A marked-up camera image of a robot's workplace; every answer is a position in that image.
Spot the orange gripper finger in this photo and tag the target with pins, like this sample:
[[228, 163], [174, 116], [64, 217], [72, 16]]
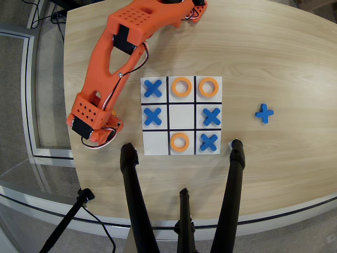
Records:
[[117, 124], [101, 137]]

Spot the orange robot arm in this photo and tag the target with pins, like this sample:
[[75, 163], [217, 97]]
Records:
[[102, 60]]

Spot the blue foam cross piece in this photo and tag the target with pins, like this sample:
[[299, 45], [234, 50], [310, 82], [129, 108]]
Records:
[[212, 116], [153, 88], [152, 116], [264, 113], [209, 142]]

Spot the white tic-tac-toe board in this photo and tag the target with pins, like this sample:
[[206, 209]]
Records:
[[181, 116]]

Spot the thin black stand pole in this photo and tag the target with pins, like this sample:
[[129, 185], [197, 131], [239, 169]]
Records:
[[65, 221]]

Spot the small white paper tag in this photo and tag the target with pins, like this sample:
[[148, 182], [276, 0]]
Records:
[[229, 144]]

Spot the short black tripod leg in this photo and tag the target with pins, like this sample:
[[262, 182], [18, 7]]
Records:
[[185, 218]]

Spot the grey metal floor frame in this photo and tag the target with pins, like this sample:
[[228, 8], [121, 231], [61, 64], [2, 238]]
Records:
[[31, 105]]

